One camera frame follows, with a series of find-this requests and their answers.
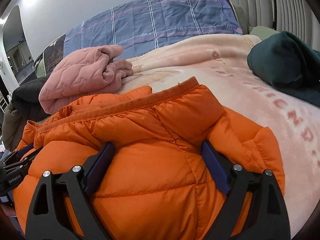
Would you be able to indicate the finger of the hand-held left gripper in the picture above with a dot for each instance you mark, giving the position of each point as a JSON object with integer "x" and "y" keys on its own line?
{"x": 22, "y": 161}
{"x": 26, "y": 148}

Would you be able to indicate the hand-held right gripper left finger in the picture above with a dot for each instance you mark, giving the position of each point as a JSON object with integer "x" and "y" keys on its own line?
{"x": 98, "y": 170}

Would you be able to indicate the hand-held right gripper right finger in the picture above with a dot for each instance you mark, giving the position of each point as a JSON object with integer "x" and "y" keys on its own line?
{"x": 215, "y": 167}

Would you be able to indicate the orange puffer jacket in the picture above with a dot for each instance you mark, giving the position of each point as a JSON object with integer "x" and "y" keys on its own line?
{"x": 155, "y": 120}

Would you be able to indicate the black jacket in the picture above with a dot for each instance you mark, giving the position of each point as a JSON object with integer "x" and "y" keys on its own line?
{"x": 27, "y": 97}

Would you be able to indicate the white ladder rack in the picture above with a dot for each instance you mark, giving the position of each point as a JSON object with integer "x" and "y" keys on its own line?
{"x": 3, "y": 102}

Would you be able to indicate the dark blue cabinet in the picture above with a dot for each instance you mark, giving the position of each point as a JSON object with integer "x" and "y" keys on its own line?
{"x": 26, "y": 72}

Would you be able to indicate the pink quilted jacket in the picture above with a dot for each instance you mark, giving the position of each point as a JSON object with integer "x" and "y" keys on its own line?
{"x": 75, "y": 80}

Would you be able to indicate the pink bear print blanket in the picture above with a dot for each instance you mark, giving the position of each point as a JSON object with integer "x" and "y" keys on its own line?
{"x": 225, "y": 80}

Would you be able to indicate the dark floral quilt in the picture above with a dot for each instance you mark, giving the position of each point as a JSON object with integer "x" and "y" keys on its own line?
{"x": 53, "y": 52}

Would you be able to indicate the dark green garment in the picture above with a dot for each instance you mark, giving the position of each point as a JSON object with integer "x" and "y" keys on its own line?
{"x": 280, "y": 60}

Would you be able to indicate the green pillow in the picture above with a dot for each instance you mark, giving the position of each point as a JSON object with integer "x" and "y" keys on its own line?
{"x": 262, "y": 31}

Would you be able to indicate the green upholstered headboard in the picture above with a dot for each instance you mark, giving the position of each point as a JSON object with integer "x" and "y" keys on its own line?
{"x": 241, "y": 17}

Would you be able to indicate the blue plaid sheet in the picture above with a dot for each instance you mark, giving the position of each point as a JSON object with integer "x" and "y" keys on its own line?
{"x": 150, "y": 25}

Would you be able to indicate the grey pleated curtain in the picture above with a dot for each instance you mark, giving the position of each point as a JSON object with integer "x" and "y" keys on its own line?
{"x": 295, "y": 10}

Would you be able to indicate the wall mirror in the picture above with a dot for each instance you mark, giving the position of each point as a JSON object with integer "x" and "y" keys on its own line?
{"x": 17, "y": 55}

